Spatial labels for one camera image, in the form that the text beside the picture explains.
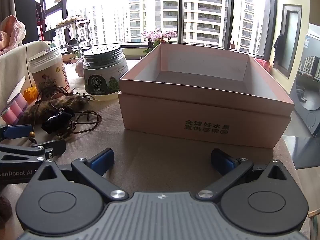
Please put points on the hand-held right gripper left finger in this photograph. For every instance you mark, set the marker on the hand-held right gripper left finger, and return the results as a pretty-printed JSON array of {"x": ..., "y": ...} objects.
[{"x": 101, "y": 161}]

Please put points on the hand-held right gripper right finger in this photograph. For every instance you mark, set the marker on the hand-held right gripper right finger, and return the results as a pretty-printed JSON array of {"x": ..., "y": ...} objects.
[{"x": 225, "y": 163}]

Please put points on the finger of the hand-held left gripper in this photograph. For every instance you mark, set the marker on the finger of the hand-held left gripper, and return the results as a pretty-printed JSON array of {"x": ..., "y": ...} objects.
[
  {"x": 37, "y": 150},
  {"x": 15, "y": 131}
]

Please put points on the pink cardboard box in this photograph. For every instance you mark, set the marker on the pink cardboard box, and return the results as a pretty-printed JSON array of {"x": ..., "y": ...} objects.
[{"x": 200, "y": 120}]

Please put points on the pink striped soft roll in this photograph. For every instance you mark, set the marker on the pink striped soft roll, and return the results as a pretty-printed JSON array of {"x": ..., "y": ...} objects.
[{"x": 15, "y": 107}]

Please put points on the black scrunchie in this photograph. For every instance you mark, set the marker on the black scrunchie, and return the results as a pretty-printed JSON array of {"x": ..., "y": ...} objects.
[{"x": 58, "y": 121}]

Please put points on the orange pumpkin ornament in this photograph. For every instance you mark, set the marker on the orange pumpkin ornament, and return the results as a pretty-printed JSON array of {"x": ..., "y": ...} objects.
[{"x": 30, "y": 94}]

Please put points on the beige tablecloth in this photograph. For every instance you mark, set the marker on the beige tablecloth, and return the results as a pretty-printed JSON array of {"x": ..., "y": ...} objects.
[{"x": 155, "y": 162}]

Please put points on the beige cloth cover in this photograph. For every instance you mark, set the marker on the beige cloth cover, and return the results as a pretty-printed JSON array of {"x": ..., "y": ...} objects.
[{"x": 15, "y": 67}]

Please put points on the clear lid tall canister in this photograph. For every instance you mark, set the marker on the clear lid tall canister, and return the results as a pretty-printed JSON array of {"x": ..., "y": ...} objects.
[{"x": 50, "y": 72}]

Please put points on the green lid glass jar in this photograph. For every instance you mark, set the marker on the green lid glass jar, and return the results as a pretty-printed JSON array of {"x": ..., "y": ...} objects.
[{"x": 105, "y": 77}]

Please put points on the pink fluffy cloth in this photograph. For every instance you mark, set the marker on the pink fluffy cloth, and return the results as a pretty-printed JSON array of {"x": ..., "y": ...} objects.
[{"x": 80, "y": 67}]

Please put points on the pink plush towel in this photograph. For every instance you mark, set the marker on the pink plush towel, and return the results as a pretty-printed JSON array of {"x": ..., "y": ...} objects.
[{"x": 11, "y": 32}]

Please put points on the pink plastic bag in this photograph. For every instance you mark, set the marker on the pink plastic bag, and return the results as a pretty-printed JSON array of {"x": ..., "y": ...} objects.
[{"x": 263, "y": 63}]

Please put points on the grey washing machine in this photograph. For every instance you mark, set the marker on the grey washing machine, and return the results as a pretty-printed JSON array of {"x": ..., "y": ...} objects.
[{"x": 306, "y": 85}]

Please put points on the metal shelf rack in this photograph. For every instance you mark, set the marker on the metal shelf rack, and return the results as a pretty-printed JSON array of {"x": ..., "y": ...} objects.
[{"x": 75, "y": 23}]

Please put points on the dark hanging cloth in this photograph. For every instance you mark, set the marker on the dark hanging cloth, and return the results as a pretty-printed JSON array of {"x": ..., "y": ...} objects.
[{"x": 279, "y": 47}]

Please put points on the potted pink orchid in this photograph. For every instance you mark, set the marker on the potted pink orchid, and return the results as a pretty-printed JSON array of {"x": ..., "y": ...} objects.
[{"x": 157, "y": 36}]

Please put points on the dark framed wall panel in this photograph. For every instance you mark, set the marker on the dark framed wall panel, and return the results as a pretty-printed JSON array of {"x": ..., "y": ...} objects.
[{"x": 292, "y": 30}]

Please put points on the black window frame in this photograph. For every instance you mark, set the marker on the black window frame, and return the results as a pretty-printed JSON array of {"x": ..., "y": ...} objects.
[{"x": 180, "y": 17}]

